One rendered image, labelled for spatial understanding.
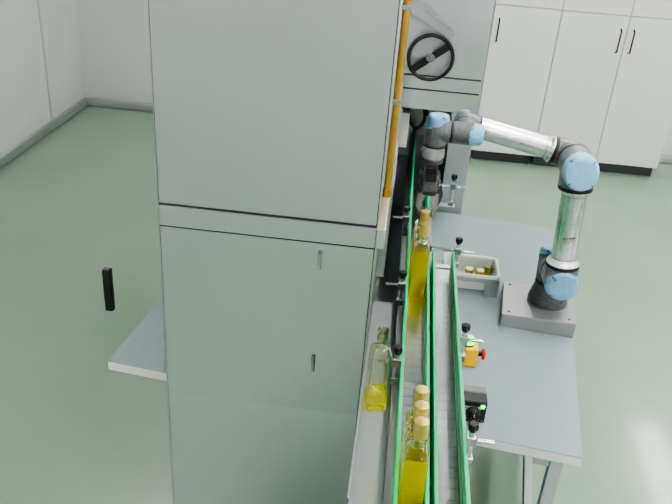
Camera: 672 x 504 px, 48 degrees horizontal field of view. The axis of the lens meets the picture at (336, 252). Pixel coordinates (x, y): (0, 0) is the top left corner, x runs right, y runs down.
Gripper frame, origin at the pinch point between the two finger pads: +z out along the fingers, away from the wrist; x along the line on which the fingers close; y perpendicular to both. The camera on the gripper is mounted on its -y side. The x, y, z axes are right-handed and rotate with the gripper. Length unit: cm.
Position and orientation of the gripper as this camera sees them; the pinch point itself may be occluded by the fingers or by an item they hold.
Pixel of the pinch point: (425, 213)
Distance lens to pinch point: 264.0
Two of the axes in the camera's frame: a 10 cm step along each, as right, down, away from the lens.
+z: -0.6, 8.8, 4.7
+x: -9.9, -1.0, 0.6
